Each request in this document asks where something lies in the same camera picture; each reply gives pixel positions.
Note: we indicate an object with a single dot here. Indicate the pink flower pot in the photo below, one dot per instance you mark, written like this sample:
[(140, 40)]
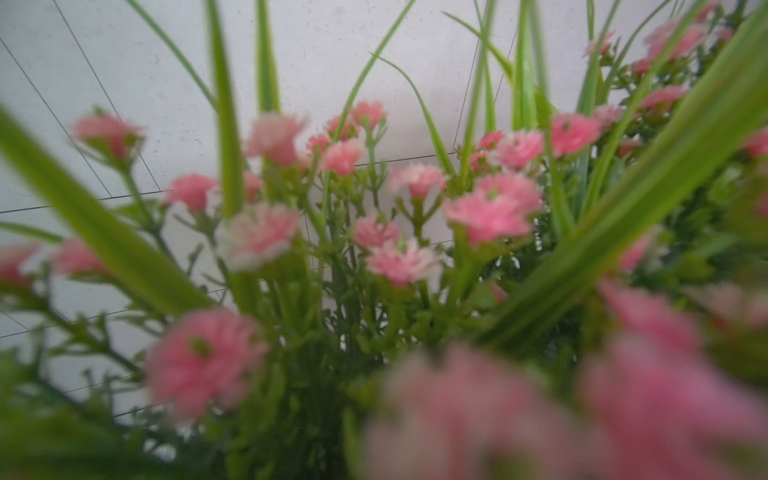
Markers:
[(581, 296)]

